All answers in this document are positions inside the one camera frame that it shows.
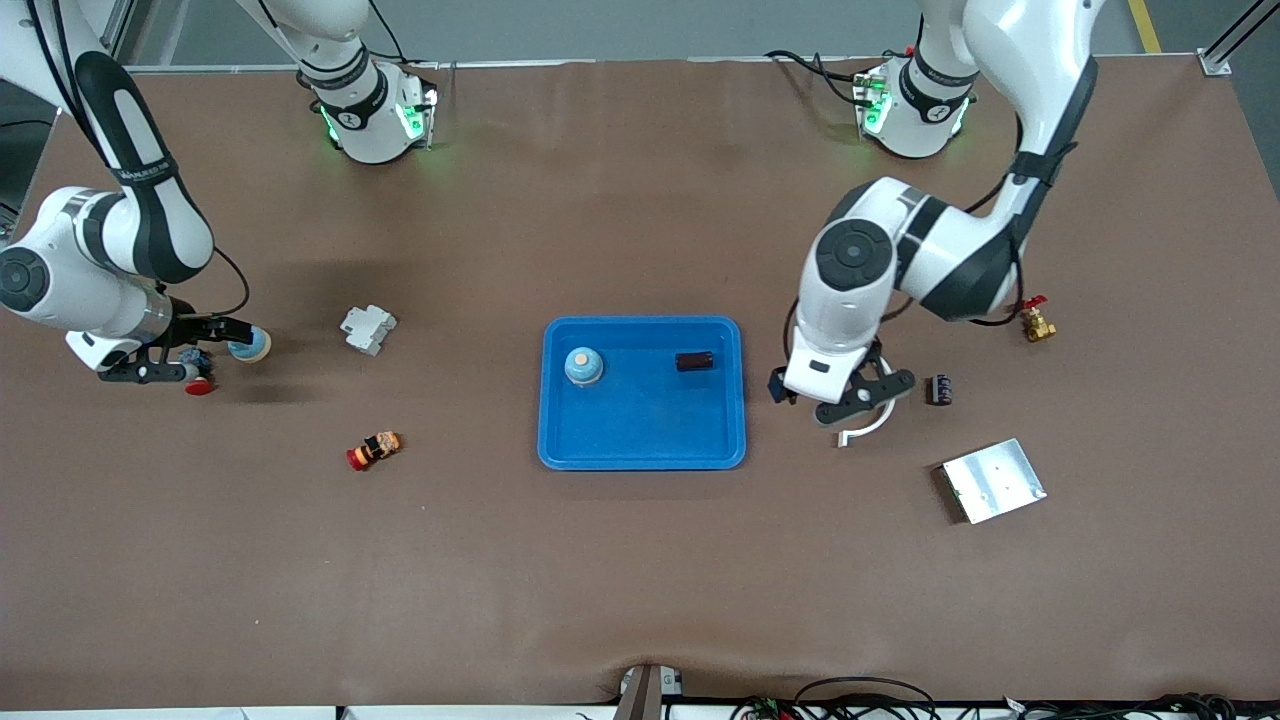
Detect blue plastic tray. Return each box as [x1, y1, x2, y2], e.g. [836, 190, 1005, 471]
[537, 316, 748, 472]

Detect red push button black body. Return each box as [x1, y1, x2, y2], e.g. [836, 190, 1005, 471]
[178, 348, 217, 397]

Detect white circuit breaker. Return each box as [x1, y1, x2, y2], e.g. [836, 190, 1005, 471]
[339, 304, 399, 357]

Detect red and orange emergency button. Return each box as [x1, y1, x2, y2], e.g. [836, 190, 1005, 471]
[346, 430, 402, 472]

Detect silver metal plate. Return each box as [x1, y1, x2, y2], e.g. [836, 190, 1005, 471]
[940, 438, 1048, 525]

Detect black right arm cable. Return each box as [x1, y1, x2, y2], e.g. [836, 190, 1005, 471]
[25, 0, 251, 317]

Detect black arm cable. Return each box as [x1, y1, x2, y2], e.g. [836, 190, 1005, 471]
[25, 0, 251, 317]
[783, 110, 1031, 366]

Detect white semicircular pipe bracket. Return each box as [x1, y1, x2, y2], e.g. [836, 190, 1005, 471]
[836, 398, 898, 449]

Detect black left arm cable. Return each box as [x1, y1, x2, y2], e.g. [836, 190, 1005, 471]
[783, 110, 1031, 366]

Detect brass valve with red handle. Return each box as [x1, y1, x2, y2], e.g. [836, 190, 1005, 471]
[1018, 295, 1058, 344]

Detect black cable loop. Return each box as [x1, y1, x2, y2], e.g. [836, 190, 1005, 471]
[735, 677, 941, 720]

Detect aluminium frame profile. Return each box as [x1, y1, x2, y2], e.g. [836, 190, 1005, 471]
[95, 0, 141, 69]
[1200, 0, 1280, 77]

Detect grey metal table bracket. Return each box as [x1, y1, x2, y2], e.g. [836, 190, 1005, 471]
[615, 663, 686, 720]

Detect black cable bundle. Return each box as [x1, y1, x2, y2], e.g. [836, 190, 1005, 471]
[1000, 693, 1280, 720]

